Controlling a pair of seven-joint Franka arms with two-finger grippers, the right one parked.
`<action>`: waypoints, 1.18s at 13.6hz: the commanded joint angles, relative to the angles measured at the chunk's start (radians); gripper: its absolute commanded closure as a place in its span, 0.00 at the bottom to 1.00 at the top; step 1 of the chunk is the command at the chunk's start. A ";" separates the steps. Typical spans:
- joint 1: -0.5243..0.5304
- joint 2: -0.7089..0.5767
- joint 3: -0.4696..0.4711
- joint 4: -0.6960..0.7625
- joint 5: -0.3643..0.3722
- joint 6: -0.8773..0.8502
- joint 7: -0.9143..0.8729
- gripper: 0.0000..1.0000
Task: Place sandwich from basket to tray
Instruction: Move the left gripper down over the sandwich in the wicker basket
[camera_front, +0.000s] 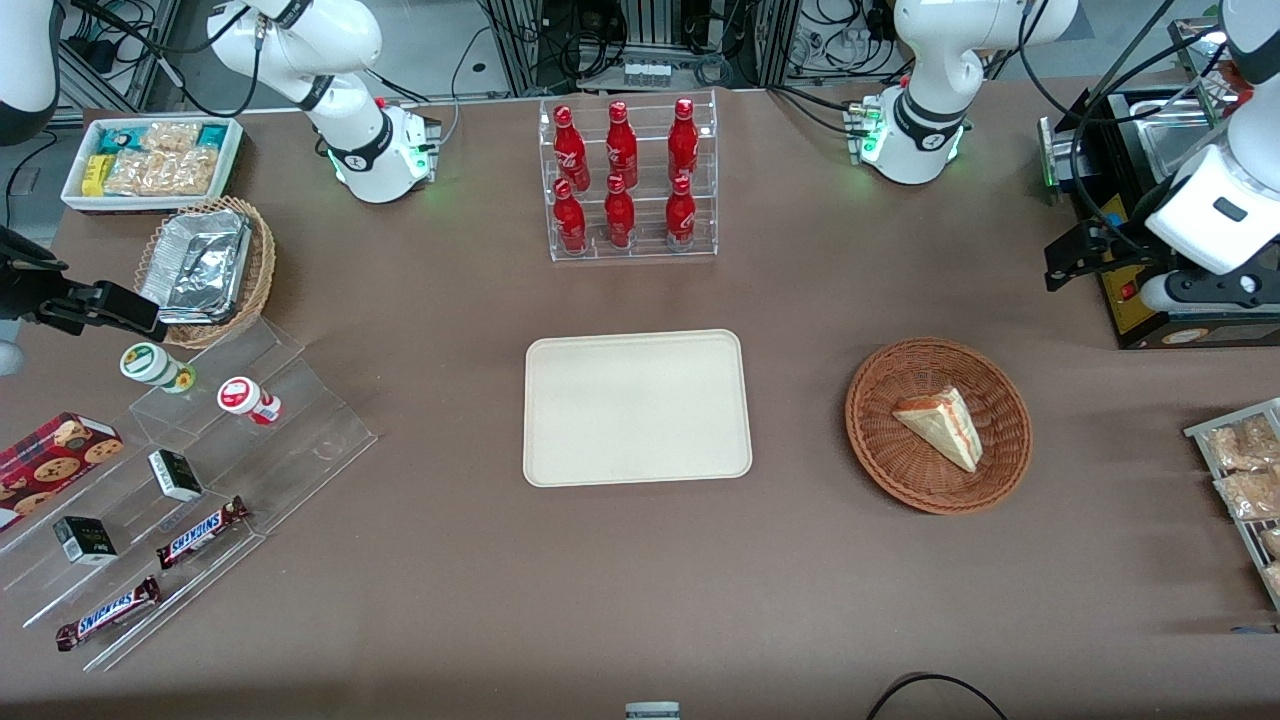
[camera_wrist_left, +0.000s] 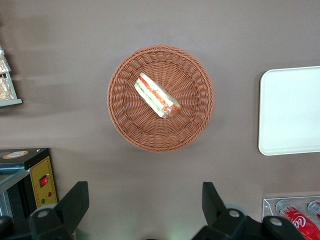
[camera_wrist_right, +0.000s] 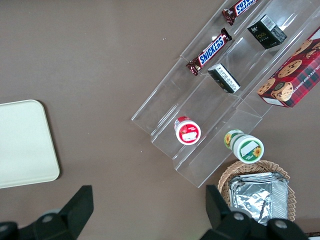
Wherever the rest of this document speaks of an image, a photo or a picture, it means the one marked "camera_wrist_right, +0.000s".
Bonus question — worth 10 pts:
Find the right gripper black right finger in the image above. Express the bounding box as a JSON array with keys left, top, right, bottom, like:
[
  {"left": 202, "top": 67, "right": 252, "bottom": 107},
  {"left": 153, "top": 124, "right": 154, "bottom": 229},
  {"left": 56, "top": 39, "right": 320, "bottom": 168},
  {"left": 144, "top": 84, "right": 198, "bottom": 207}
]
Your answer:
[{"left": 199, "top": 184, "right": 310, "bottom": 240}]

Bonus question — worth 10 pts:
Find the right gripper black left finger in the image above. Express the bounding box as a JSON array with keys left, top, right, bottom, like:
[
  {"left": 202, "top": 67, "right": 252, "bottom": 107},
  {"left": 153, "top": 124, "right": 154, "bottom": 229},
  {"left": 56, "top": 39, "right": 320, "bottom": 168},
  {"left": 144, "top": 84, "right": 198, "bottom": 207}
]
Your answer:
[{"left": 0, "top": 184, "right": 95, "bottom": 240}]

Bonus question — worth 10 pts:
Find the light wicker basket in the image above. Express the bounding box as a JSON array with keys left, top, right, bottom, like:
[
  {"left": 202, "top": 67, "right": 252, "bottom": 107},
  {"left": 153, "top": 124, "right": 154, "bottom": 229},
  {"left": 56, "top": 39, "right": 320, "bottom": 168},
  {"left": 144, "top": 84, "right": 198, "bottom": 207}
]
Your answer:
[{"left": 217, "top": 159, "right": 297, "bottom": 223}]

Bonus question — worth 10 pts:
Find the cream plastic serving tray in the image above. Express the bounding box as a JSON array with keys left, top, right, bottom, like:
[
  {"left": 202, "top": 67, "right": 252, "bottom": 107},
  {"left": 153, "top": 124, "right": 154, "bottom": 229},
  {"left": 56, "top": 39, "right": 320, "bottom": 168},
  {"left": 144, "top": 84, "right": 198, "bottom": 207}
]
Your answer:
[{"left": 0, "top": 99, "right": 61, "bottom": 190}]

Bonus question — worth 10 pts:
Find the aluminium foil container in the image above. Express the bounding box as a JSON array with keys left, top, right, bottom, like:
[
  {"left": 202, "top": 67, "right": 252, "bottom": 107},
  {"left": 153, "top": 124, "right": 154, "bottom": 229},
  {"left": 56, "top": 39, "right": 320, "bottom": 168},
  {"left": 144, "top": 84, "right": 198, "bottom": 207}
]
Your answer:
[
  {"left": 228, "top": 178, "right": 290, "bottom": 226},
  {"left": 231, "top": 171, "right": 291, "bottom": 187}
]

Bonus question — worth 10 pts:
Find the green lid sunflower cup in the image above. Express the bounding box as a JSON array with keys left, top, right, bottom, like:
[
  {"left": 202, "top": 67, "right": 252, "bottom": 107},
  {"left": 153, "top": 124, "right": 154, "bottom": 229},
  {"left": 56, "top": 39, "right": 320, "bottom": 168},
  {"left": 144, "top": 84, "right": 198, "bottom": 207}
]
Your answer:
[{"left": 223, "top": 129, "right": 265, "bottom": 165}]

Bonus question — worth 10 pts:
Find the red lid yogurt cup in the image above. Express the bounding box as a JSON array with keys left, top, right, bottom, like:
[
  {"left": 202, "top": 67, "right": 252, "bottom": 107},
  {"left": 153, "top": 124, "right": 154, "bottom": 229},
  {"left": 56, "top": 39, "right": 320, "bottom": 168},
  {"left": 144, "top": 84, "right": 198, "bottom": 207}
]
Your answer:
[{"left": 173, "top": 116, "right": 202, "bottom": 146}]

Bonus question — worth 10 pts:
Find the small black carton box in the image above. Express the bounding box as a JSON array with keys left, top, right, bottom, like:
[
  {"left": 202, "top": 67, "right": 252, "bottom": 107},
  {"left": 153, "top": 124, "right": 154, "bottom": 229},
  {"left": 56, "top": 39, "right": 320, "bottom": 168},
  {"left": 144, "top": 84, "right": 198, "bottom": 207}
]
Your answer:
[
  {"left": 246, "top": 14, "right": 288, "bottom": 50},
  {"left": 207, "top": 63, "right": 242, "bottom": 95}
]

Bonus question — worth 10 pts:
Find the clear acrylic stepped display stand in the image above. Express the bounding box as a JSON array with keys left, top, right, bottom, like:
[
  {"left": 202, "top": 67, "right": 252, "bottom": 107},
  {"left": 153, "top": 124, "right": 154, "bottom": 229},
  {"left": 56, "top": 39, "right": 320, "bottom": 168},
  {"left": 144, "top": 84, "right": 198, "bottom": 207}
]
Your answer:
[{"left": 130, "top": 0, "right": 320, "bottom": 189}]

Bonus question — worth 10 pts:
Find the red tartan cookie box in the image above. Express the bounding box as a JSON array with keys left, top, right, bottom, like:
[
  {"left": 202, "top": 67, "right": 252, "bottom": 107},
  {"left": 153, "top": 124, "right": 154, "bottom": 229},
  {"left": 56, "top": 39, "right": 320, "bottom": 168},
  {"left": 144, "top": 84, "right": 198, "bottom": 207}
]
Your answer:
[{"left": 256, "top": 26, "right": 320, "bottom": 109}]

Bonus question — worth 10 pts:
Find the Snickers chocolate bar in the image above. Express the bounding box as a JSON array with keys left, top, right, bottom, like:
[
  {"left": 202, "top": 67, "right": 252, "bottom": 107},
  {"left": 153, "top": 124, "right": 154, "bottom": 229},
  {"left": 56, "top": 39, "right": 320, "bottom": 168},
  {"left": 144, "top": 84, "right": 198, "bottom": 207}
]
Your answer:
[
  {"left": 185, "top": 27, "right": 233, "bottom": 77},
  {"left": 221, "top": 0, "right": 260, "bottom": 26}
]

